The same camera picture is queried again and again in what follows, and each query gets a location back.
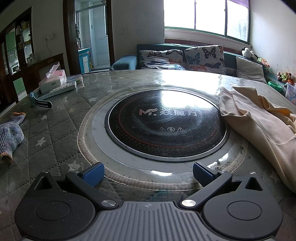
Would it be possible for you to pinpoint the purple curtain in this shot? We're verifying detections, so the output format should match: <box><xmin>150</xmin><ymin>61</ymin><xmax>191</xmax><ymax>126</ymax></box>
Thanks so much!
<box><xmin>228</xmin><ymin>0</ymin><xmax>250</xmax><ymax>9</ymax></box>

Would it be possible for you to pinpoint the window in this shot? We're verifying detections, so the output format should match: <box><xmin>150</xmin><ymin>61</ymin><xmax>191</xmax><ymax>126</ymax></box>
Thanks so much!
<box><xmin>164</xmin><ymin>0</ymin><xmax>251</xmax><ymax>44</ymax></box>

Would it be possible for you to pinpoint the grey cushion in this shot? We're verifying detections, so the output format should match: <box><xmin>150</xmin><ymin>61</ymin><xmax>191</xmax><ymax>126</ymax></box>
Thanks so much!
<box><xmin>235</xmin><ymin>56</ymin><xmax>267</xmax><ymax>84</ymax></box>

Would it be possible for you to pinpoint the panda plush toy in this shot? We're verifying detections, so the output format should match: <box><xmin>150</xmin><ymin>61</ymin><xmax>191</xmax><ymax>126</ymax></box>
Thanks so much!
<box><xmin>241</xmin><ymin>47</ymin><xmax>258</xmax><ymax>61</ymax></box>

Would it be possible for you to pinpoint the dark wooden cabinet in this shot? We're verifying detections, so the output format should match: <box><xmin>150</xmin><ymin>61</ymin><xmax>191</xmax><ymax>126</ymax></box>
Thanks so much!
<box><xmin>0</xmin><ymin>7</ymin><xmax>64</xmax><ymax>105</ymax></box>

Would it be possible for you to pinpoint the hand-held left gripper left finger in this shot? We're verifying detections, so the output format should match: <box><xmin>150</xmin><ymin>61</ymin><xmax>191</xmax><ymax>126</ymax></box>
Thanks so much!
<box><xmin>28</xmin><ymin>162</ymin><xmax>118</xmax><ymax>209</ymax></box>

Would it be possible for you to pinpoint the dark green sofa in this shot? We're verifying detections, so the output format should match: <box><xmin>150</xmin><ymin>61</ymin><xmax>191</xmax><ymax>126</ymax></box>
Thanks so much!
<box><xmin>136</xmin><ymin>43</ymin><xmax>296</xmax><ymax>109</ymax></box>

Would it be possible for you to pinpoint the flat green-edged box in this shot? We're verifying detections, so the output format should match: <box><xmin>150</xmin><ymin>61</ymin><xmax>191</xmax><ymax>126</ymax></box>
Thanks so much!
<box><xmin>66</xmin><ymin>75</ymin><xmax>83</xmax><ymax>84</ymax></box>

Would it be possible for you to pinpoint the butterfly print pillow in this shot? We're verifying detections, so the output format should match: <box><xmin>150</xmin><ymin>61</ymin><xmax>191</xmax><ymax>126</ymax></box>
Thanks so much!
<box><xmin>138</xmin><ymin>49</ymin><xmax>186</xmax><ymax>70</ymax></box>
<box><xmin>184</xmin><ymin>45</ymin><xmax>226</xmax><ymax>75</ymax></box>

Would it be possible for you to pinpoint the cream shirt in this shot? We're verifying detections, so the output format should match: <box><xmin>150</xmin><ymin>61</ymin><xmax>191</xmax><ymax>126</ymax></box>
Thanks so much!
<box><xmin>218</xmin><ymin>86</ymin><xmax>296</xmax><ymax>193</ymax></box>

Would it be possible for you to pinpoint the green bowl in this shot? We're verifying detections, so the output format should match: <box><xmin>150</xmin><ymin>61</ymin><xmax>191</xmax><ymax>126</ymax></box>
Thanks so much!
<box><xmin>268</xmin><ymin>81</ymin><xmax>283</xmax><ymax>92</ymax></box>

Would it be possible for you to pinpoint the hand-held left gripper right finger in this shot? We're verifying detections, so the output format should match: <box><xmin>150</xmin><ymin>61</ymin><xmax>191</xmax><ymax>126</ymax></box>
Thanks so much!
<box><xmin>181</xmin><ymin>162</ymin><xmax>270</xmax><ymax>210</ymax></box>

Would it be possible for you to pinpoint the white tissue box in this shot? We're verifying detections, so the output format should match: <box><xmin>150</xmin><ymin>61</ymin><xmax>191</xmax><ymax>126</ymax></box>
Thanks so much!
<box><xmin>38</xmin><ymin>62</ymin><xmax>67</xmax><ymax>93</ymax></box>

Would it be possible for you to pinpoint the black round induction cooktop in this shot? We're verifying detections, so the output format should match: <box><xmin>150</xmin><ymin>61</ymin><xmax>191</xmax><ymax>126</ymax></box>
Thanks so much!
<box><xmin>91</xmin><ymin>86</ymin><xmax>249</xmax><ymax>175</ymax></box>

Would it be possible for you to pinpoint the brown plush toy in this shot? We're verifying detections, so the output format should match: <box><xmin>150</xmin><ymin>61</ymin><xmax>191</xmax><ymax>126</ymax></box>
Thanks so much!
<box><xmin>277</xmin><ymin>71</ymin><xmax>295</xmax><ymax>85</ymax></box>

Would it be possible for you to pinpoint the dark wooden door frame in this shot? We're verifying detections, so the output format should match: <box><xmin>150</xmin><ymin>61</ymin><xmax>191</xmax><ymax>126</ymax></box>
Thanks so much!
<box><xmin>63</xmin><ymin>0</ymin><xmax>115</xmax><ymax>75</ymax></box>

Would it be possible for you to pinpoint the small blue cabinet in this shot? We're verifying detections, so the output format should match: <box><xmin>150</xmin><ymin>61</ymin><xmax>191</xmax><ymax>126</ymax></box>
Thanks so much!
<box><xmin>78</xmin><ymin>47</ymin><xmax>91</xmax><ymax>74</ymax></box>

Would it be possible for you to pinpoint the patterned gift bag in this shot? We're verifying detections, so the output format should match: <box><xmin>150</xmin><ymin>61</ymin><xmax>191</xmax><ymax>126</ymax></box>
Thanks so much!
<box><xmin>285</xmin><ymin>83</ymin><xmax>296</xmax><ymax>106</ymax></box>

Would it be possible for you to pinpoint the white remote control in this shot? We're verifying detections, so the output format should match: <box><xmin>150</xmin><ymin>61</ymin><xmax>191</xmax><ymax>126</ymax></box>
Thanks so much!
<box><xmin>40</xmin><ymin>82</ymin><xmax>78</xmax><ymax>98</ymax></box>

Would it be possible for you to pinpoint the blue sofa armrest cover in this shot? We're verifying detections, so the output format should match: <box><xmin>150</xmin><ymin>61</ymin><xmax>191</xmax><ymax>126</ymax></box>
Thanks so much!
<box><xmin>109</xmin><ymin>55</ymin><xmax>137</xmax><ymax>70</ymax></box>

